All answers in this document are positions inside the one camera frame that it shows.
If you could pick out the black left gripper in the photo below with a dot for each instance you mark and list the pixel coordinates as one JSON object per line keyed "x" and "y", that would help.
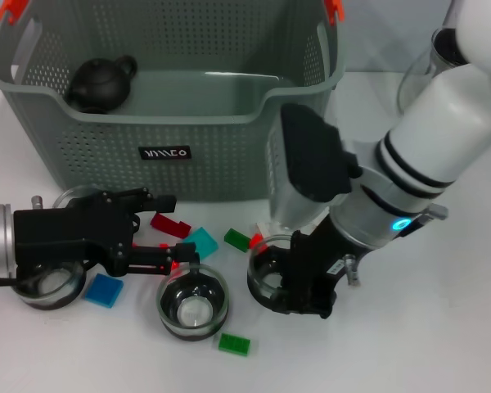
{"x": 65, "y": 237}

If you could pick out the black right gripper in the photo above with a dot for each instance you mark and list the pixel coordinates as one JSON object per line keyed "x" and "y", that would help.
{"x": 315, "y": 262}

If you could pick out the blue square block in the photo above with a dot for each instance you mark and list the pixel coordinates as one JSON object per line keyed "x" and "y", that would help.
{"x": 102, "y": 290}

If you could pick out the dark red long block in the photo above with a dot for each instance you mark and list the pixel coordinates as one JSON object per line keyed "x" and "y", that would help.
{"x": 168, "y": 224}

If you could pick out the teal square block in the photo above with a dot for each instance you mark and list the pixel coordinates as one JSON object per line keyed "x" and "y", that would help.
{"x": 204, "y": 241}

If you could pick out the grey perforated storage bin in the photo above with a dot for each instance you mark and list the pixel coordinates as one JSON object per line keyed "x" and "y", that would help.
{"x": 188, "y": 172}

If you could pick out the dark green block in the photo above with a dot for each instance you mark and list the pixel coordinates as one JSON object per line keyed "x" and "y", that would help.
{"x": 236, "y": 239}

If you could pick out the bright green block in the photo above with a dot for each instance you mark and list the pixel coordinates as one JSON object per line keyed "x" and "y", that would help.
{"x": 234, "y": 344}

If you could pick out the black clay teapot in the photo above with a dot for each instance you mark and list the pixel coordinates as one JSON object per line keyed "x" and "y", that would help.
{"x": 100, "y": 82}

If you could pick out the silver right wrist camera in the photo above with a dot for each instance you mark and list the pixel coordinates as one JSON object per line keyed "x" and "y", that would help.
{"x": 311, "y": 155}

